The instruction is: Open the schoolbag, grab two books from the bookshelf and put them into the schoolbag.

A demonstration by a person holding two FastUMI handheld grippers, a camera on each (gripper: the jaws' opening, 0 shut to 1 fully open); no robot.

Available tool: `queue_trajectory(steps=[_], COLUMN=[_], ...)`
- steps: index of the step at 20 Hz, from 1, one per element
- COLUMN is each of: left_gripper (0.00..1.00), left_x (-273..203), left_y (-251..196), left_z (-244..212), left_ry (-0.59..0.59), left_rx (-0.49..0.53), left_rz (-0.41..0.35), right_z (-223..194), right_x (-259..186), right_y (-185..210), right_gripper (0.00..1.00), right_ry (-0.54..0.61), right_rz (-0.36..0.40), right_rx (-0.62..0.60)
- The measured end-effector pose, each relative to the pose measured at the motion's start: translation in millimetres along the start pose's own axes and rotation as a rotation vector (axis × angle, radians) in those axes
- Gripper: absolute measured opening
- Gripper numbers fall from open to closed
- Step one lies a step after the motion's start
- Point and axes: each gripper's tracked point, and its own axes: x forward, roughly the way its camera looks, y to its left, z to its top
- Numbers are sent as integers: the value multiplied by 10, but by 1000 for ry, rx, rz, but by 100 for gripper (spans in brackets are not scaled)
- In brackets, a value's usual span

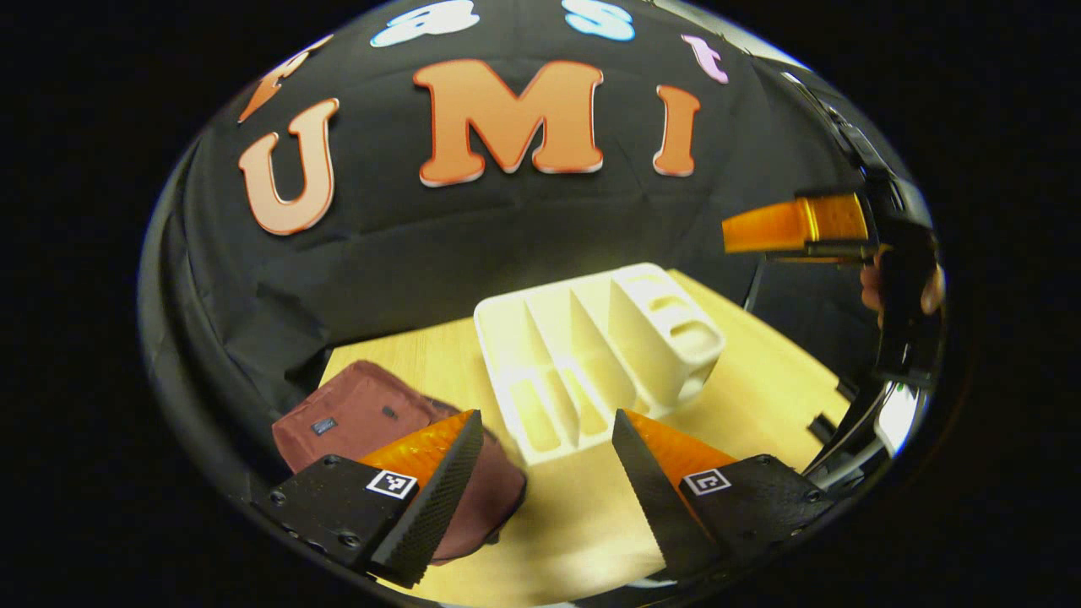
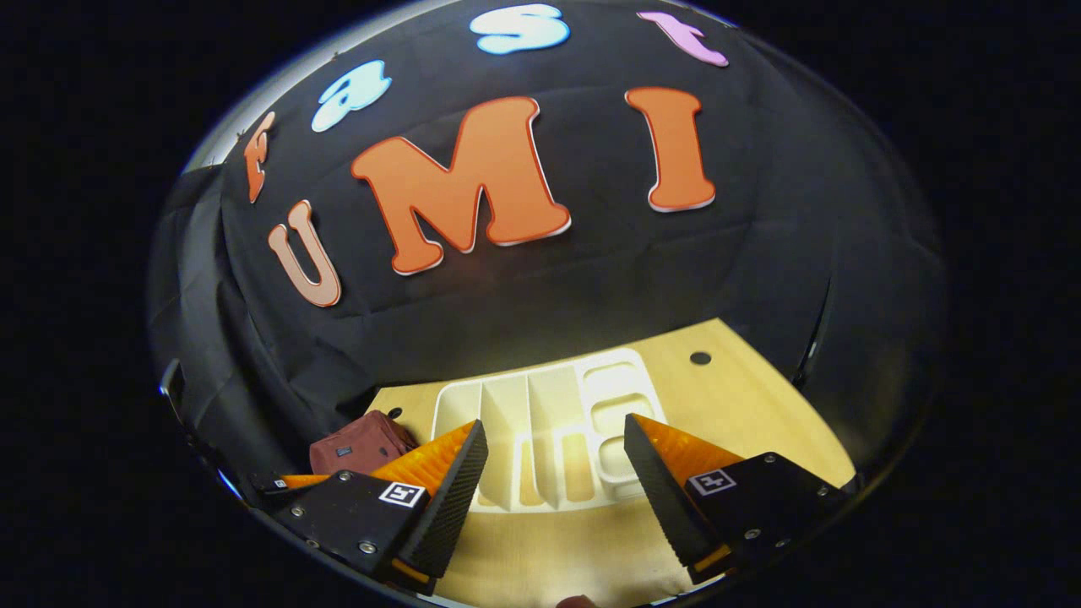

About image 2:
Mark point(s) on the maroon schoolbag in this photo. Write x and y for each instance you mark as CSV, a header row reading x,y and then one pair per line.
x,y
363,443

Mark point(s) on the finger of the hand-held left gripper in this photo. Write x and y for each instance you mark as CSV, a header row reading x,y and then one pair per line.
x,y
279,485

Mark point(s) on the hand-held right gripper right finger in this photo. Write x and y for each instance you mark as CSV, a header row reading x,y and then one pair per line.
x,y
659,490

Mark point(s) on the white bookshelf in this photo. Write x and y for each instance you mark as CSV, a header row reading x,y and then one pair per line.
x,y
549,414

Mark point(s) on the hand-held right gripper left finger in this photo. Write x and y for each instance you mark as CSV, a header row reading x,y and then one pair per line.
x,y
448,507

